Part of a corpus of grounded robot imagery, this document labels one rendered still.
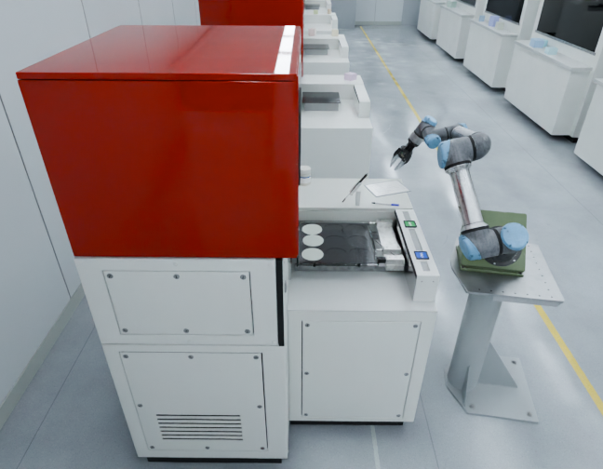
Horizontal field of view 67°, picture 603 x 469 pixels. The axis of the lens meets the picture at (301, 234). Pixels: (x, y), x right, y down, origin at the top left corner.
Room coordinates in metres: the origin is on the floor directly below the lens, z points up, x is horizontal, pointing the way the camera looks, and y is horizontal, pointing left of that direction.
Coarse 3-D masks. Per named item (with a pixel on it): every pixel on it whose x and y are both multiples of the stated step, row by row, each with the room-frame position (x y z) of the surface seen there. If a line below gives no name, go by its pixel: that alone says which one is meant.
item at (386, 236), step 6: (378, 228) 1.98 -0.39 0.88; (384, 228) 1.98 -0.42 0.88; (390, 228) 1.98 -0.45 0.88; (378, 234) 1.94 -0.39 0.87; (384, 234) 1.92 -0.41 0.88; (390, 234) 1.92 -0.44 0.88; (384, 240) 1.87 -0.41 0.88; (390, 240) 1.87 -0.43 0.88; (384, 264) 1.70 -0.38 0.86; (390, 264) 1.67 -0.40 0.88; (396, 264) 1.67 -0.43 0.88; (402, 264) 1.67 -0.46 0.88; (390, 270) 1.66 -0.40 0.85; (396, 270) 1.66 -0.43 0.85; (402, 270) 1.66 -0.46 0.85
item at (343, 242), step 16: (304, 224) 1.98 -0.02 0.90; (320, 224) 1.98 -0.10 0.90; (336, 224) 1.98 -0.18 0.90; (352, 224) 1.98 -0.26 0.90; (336, 240) 1.84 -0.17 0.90; (352, 240) 1.84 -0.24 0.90; (368, 240) 1.84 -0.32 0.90; (336, 256) 1.71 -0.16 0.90; (352, 256) 1.71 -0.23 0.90; (368, 256) 1.71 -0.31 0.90
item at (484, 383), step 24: (480, 312) 1.68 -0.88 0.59; (480, 336) 1.67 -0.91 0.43; (456, 360) 1.72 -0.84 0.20; (480, 360) 1.68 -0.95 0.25; (504, 360) 1.89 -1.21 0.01; (456, 384) 1.69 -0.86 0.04; (480, 384) 1.71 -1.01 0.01; (504, 384) 1.70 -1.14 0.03; (480, 408) 1.56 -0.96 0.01; (504, 408) 1.56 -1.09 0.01; (528, 408) 1.56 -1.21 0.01
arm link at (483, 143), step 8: (448, 128) 2.28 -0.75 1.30; (456, 128) 2.22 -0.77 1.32; (464, 128) 2.16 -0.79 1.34; (448, 136) 2.26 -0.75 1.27; (456, 136) 2.17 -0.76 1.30; (472, 136) 1.90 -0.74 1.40; (480, 136) 1.90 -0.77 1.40; (488, 136) 1.94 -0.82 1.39; (480, 144) 1.86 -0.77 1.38; (488, 144) 1.88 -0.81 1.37; (480, 152) 1.85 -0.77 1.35; (488, 152) 1.89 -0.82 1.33
